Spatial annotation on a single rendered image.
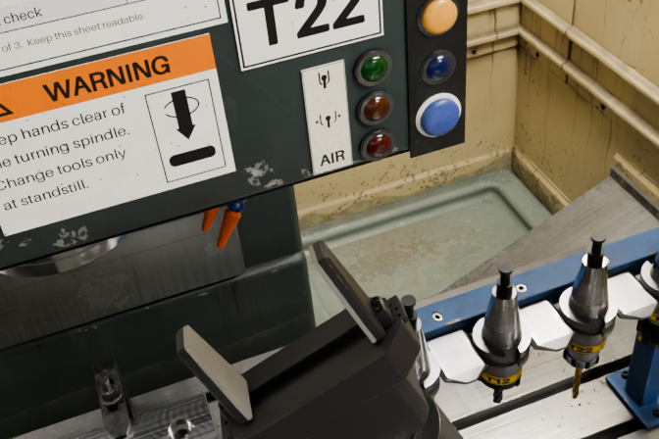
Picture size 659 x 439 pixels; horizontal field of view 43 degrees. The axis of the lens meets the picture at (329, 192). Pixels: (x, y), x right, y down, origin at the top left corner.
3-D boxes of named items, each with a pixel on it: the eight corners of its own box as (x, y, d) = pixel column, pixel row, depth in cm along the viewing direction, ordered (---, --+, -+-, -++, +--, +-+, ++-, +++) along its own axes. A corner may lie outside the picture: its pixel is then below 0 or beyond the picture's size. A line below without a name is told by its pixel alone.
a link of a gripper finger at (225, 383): (188, 353, 44) (254, 420, 47) (186, 317, 47) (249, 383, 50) (164, 368, 44) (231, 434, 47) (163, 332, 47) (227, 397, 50)
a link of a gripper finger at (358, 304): (305, 240, 46) (362, 312, 49) (315, 271, 43) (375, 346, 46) (329, 224, 46) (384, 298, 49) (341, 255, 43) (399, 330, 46)
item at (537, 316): (582, 343, 93) (582, 338, 92) (539, 359, 92) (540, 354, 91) (547, 302, 98) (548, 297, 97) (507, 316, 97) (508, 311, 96)
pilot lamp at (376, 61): (390, 80, 57) (389, 51, 56) (361, 88, 57) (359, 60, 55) (387, 75, 58) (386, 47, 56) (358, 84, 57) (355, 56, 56)
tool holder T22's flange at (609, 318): (602, 296, 99) (605, 281, 97) (623, 334, 94) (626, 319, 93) (550, 304, 99) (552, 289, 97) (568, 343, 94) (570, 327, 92)
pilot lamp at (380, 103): (392, 119, 59) (391, 92, 58) (364, 127, 59) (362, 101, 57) (389, 115, 60) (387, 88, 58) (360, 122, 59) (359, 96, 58)
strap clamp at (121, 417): (147, 472, 120) (123, 408, 111) (125, 480, 119) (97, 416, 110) (131, 404, 130) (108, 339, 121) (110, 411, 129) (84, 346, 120)
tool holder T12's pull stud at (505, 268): (508, 284, 89) (510, 260, 87) (515, 295, 88) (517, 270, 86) (493, 288, 89) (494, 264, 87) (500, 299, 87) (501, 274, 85)
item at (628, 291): (666, 313, 95) (667, 308, 95) (626, 327, 94) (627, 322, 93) (628, 273, 100) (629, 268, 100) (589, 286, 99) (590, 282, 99)
